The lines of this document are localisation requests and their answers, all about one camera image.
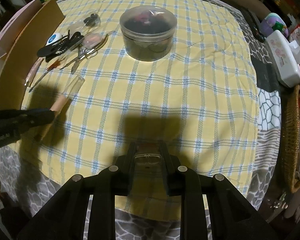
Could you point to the clear round plastic jar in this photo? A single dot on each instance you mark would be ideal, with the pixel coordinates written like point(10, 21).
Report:
point(147, 42)

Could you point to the purple container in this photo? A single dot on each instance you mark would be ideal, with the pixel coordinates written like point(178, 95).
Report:
point(275, 21)

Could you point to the white floral tissue box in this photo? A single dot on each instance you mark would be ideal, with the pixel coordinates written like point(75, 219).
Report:
point(283, 62)

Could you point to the clear bag with black pieces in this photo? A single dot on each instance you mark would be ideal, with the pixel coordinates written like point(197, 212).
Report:
point(91, 20)

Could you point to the tan tube with clear cap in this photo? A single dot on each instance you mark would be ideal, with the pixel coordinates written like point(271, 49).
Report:
point(62, 102)

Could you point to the small clear bottle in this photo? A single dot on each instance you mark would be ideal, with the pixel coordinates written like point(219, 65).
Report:
point(147, 158)

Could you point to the pink puff in clear case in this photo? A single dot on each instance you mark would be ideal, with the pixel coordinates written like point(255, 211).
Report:
point(92, 40)

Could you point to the yellow plaid cloth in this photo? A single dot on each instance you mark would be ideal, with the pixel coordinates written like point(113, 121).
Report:
point(165, 100)

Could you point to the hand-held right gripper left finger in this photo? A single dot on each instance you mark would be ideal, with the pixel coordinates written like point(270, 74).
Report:
point(122, 175)

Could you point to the small metal nail file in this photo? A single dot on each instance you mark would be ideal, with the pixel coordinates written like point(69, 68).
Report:
point(75, 67)

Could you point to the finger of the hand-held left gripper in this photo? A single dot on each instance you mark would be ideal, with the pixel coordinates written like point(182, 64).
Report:
point(7, 132)
point(27, 116)

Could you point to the silver scissors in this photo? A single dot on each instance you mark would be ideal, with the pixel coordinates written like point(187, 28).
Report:
point(86, 54)

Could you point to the round white blue floss case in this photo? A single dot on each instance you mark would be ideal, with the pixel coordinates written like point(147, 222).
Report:
point(53, 39)

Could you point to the cardboard box with pink side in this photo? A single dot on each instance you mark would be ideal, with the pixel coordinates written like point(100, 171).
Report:
point(22, 55)

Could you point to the wicker basket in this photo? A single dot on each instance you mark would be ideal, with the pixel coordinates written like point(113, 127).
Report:
point(290, 140)

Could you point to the metal clasp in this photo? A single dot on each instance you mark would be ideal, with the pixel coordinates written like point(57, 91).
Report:
point(277, 201)

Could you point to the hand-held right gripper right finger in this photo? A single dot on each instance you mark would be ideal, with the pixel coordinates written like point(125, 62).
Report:
point(175, 177)

